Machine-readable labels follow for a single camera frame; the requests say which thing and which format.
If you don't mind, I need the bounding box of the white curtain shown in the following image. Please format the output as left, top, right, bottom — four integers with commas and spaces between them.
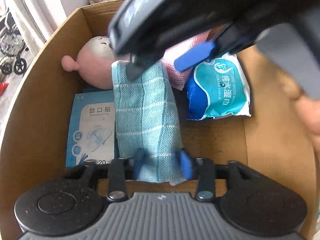
0, 0, 89, 51

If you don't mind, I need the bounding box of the brown cardboard box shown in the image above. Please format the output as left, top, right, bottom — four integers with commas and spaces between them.
1, 0, 319, 239

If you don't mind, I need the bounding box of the pink knitted cloth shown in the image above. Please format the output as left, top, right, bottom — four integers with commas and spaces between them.
161, 29, 211, 90

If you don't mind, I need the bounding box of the light blue checked towel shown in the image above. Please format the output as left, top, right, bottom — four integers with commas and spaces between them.
112, 61, 185, 185

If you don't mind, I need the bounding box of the blue bandage box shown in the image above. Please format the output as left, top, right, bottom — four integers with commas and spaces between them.
66, 90, 115, 167

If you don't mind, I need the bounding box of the blue wet wipes pack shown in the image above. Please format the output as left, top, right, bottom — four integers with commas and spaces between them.
185, 53, 251, 121

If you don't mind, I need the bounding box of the pink plush doll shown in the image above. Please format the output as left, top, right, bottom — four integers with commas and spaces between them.
61, 36, 130, 90

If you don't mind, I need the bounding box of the person's hand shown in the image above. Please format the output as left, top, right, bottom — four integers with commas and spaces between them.
281, 73, 320, 153

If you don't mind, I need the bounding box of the black wheelchair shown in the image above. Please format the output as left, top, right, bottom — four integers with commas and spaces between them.
1, 0, 29, 75

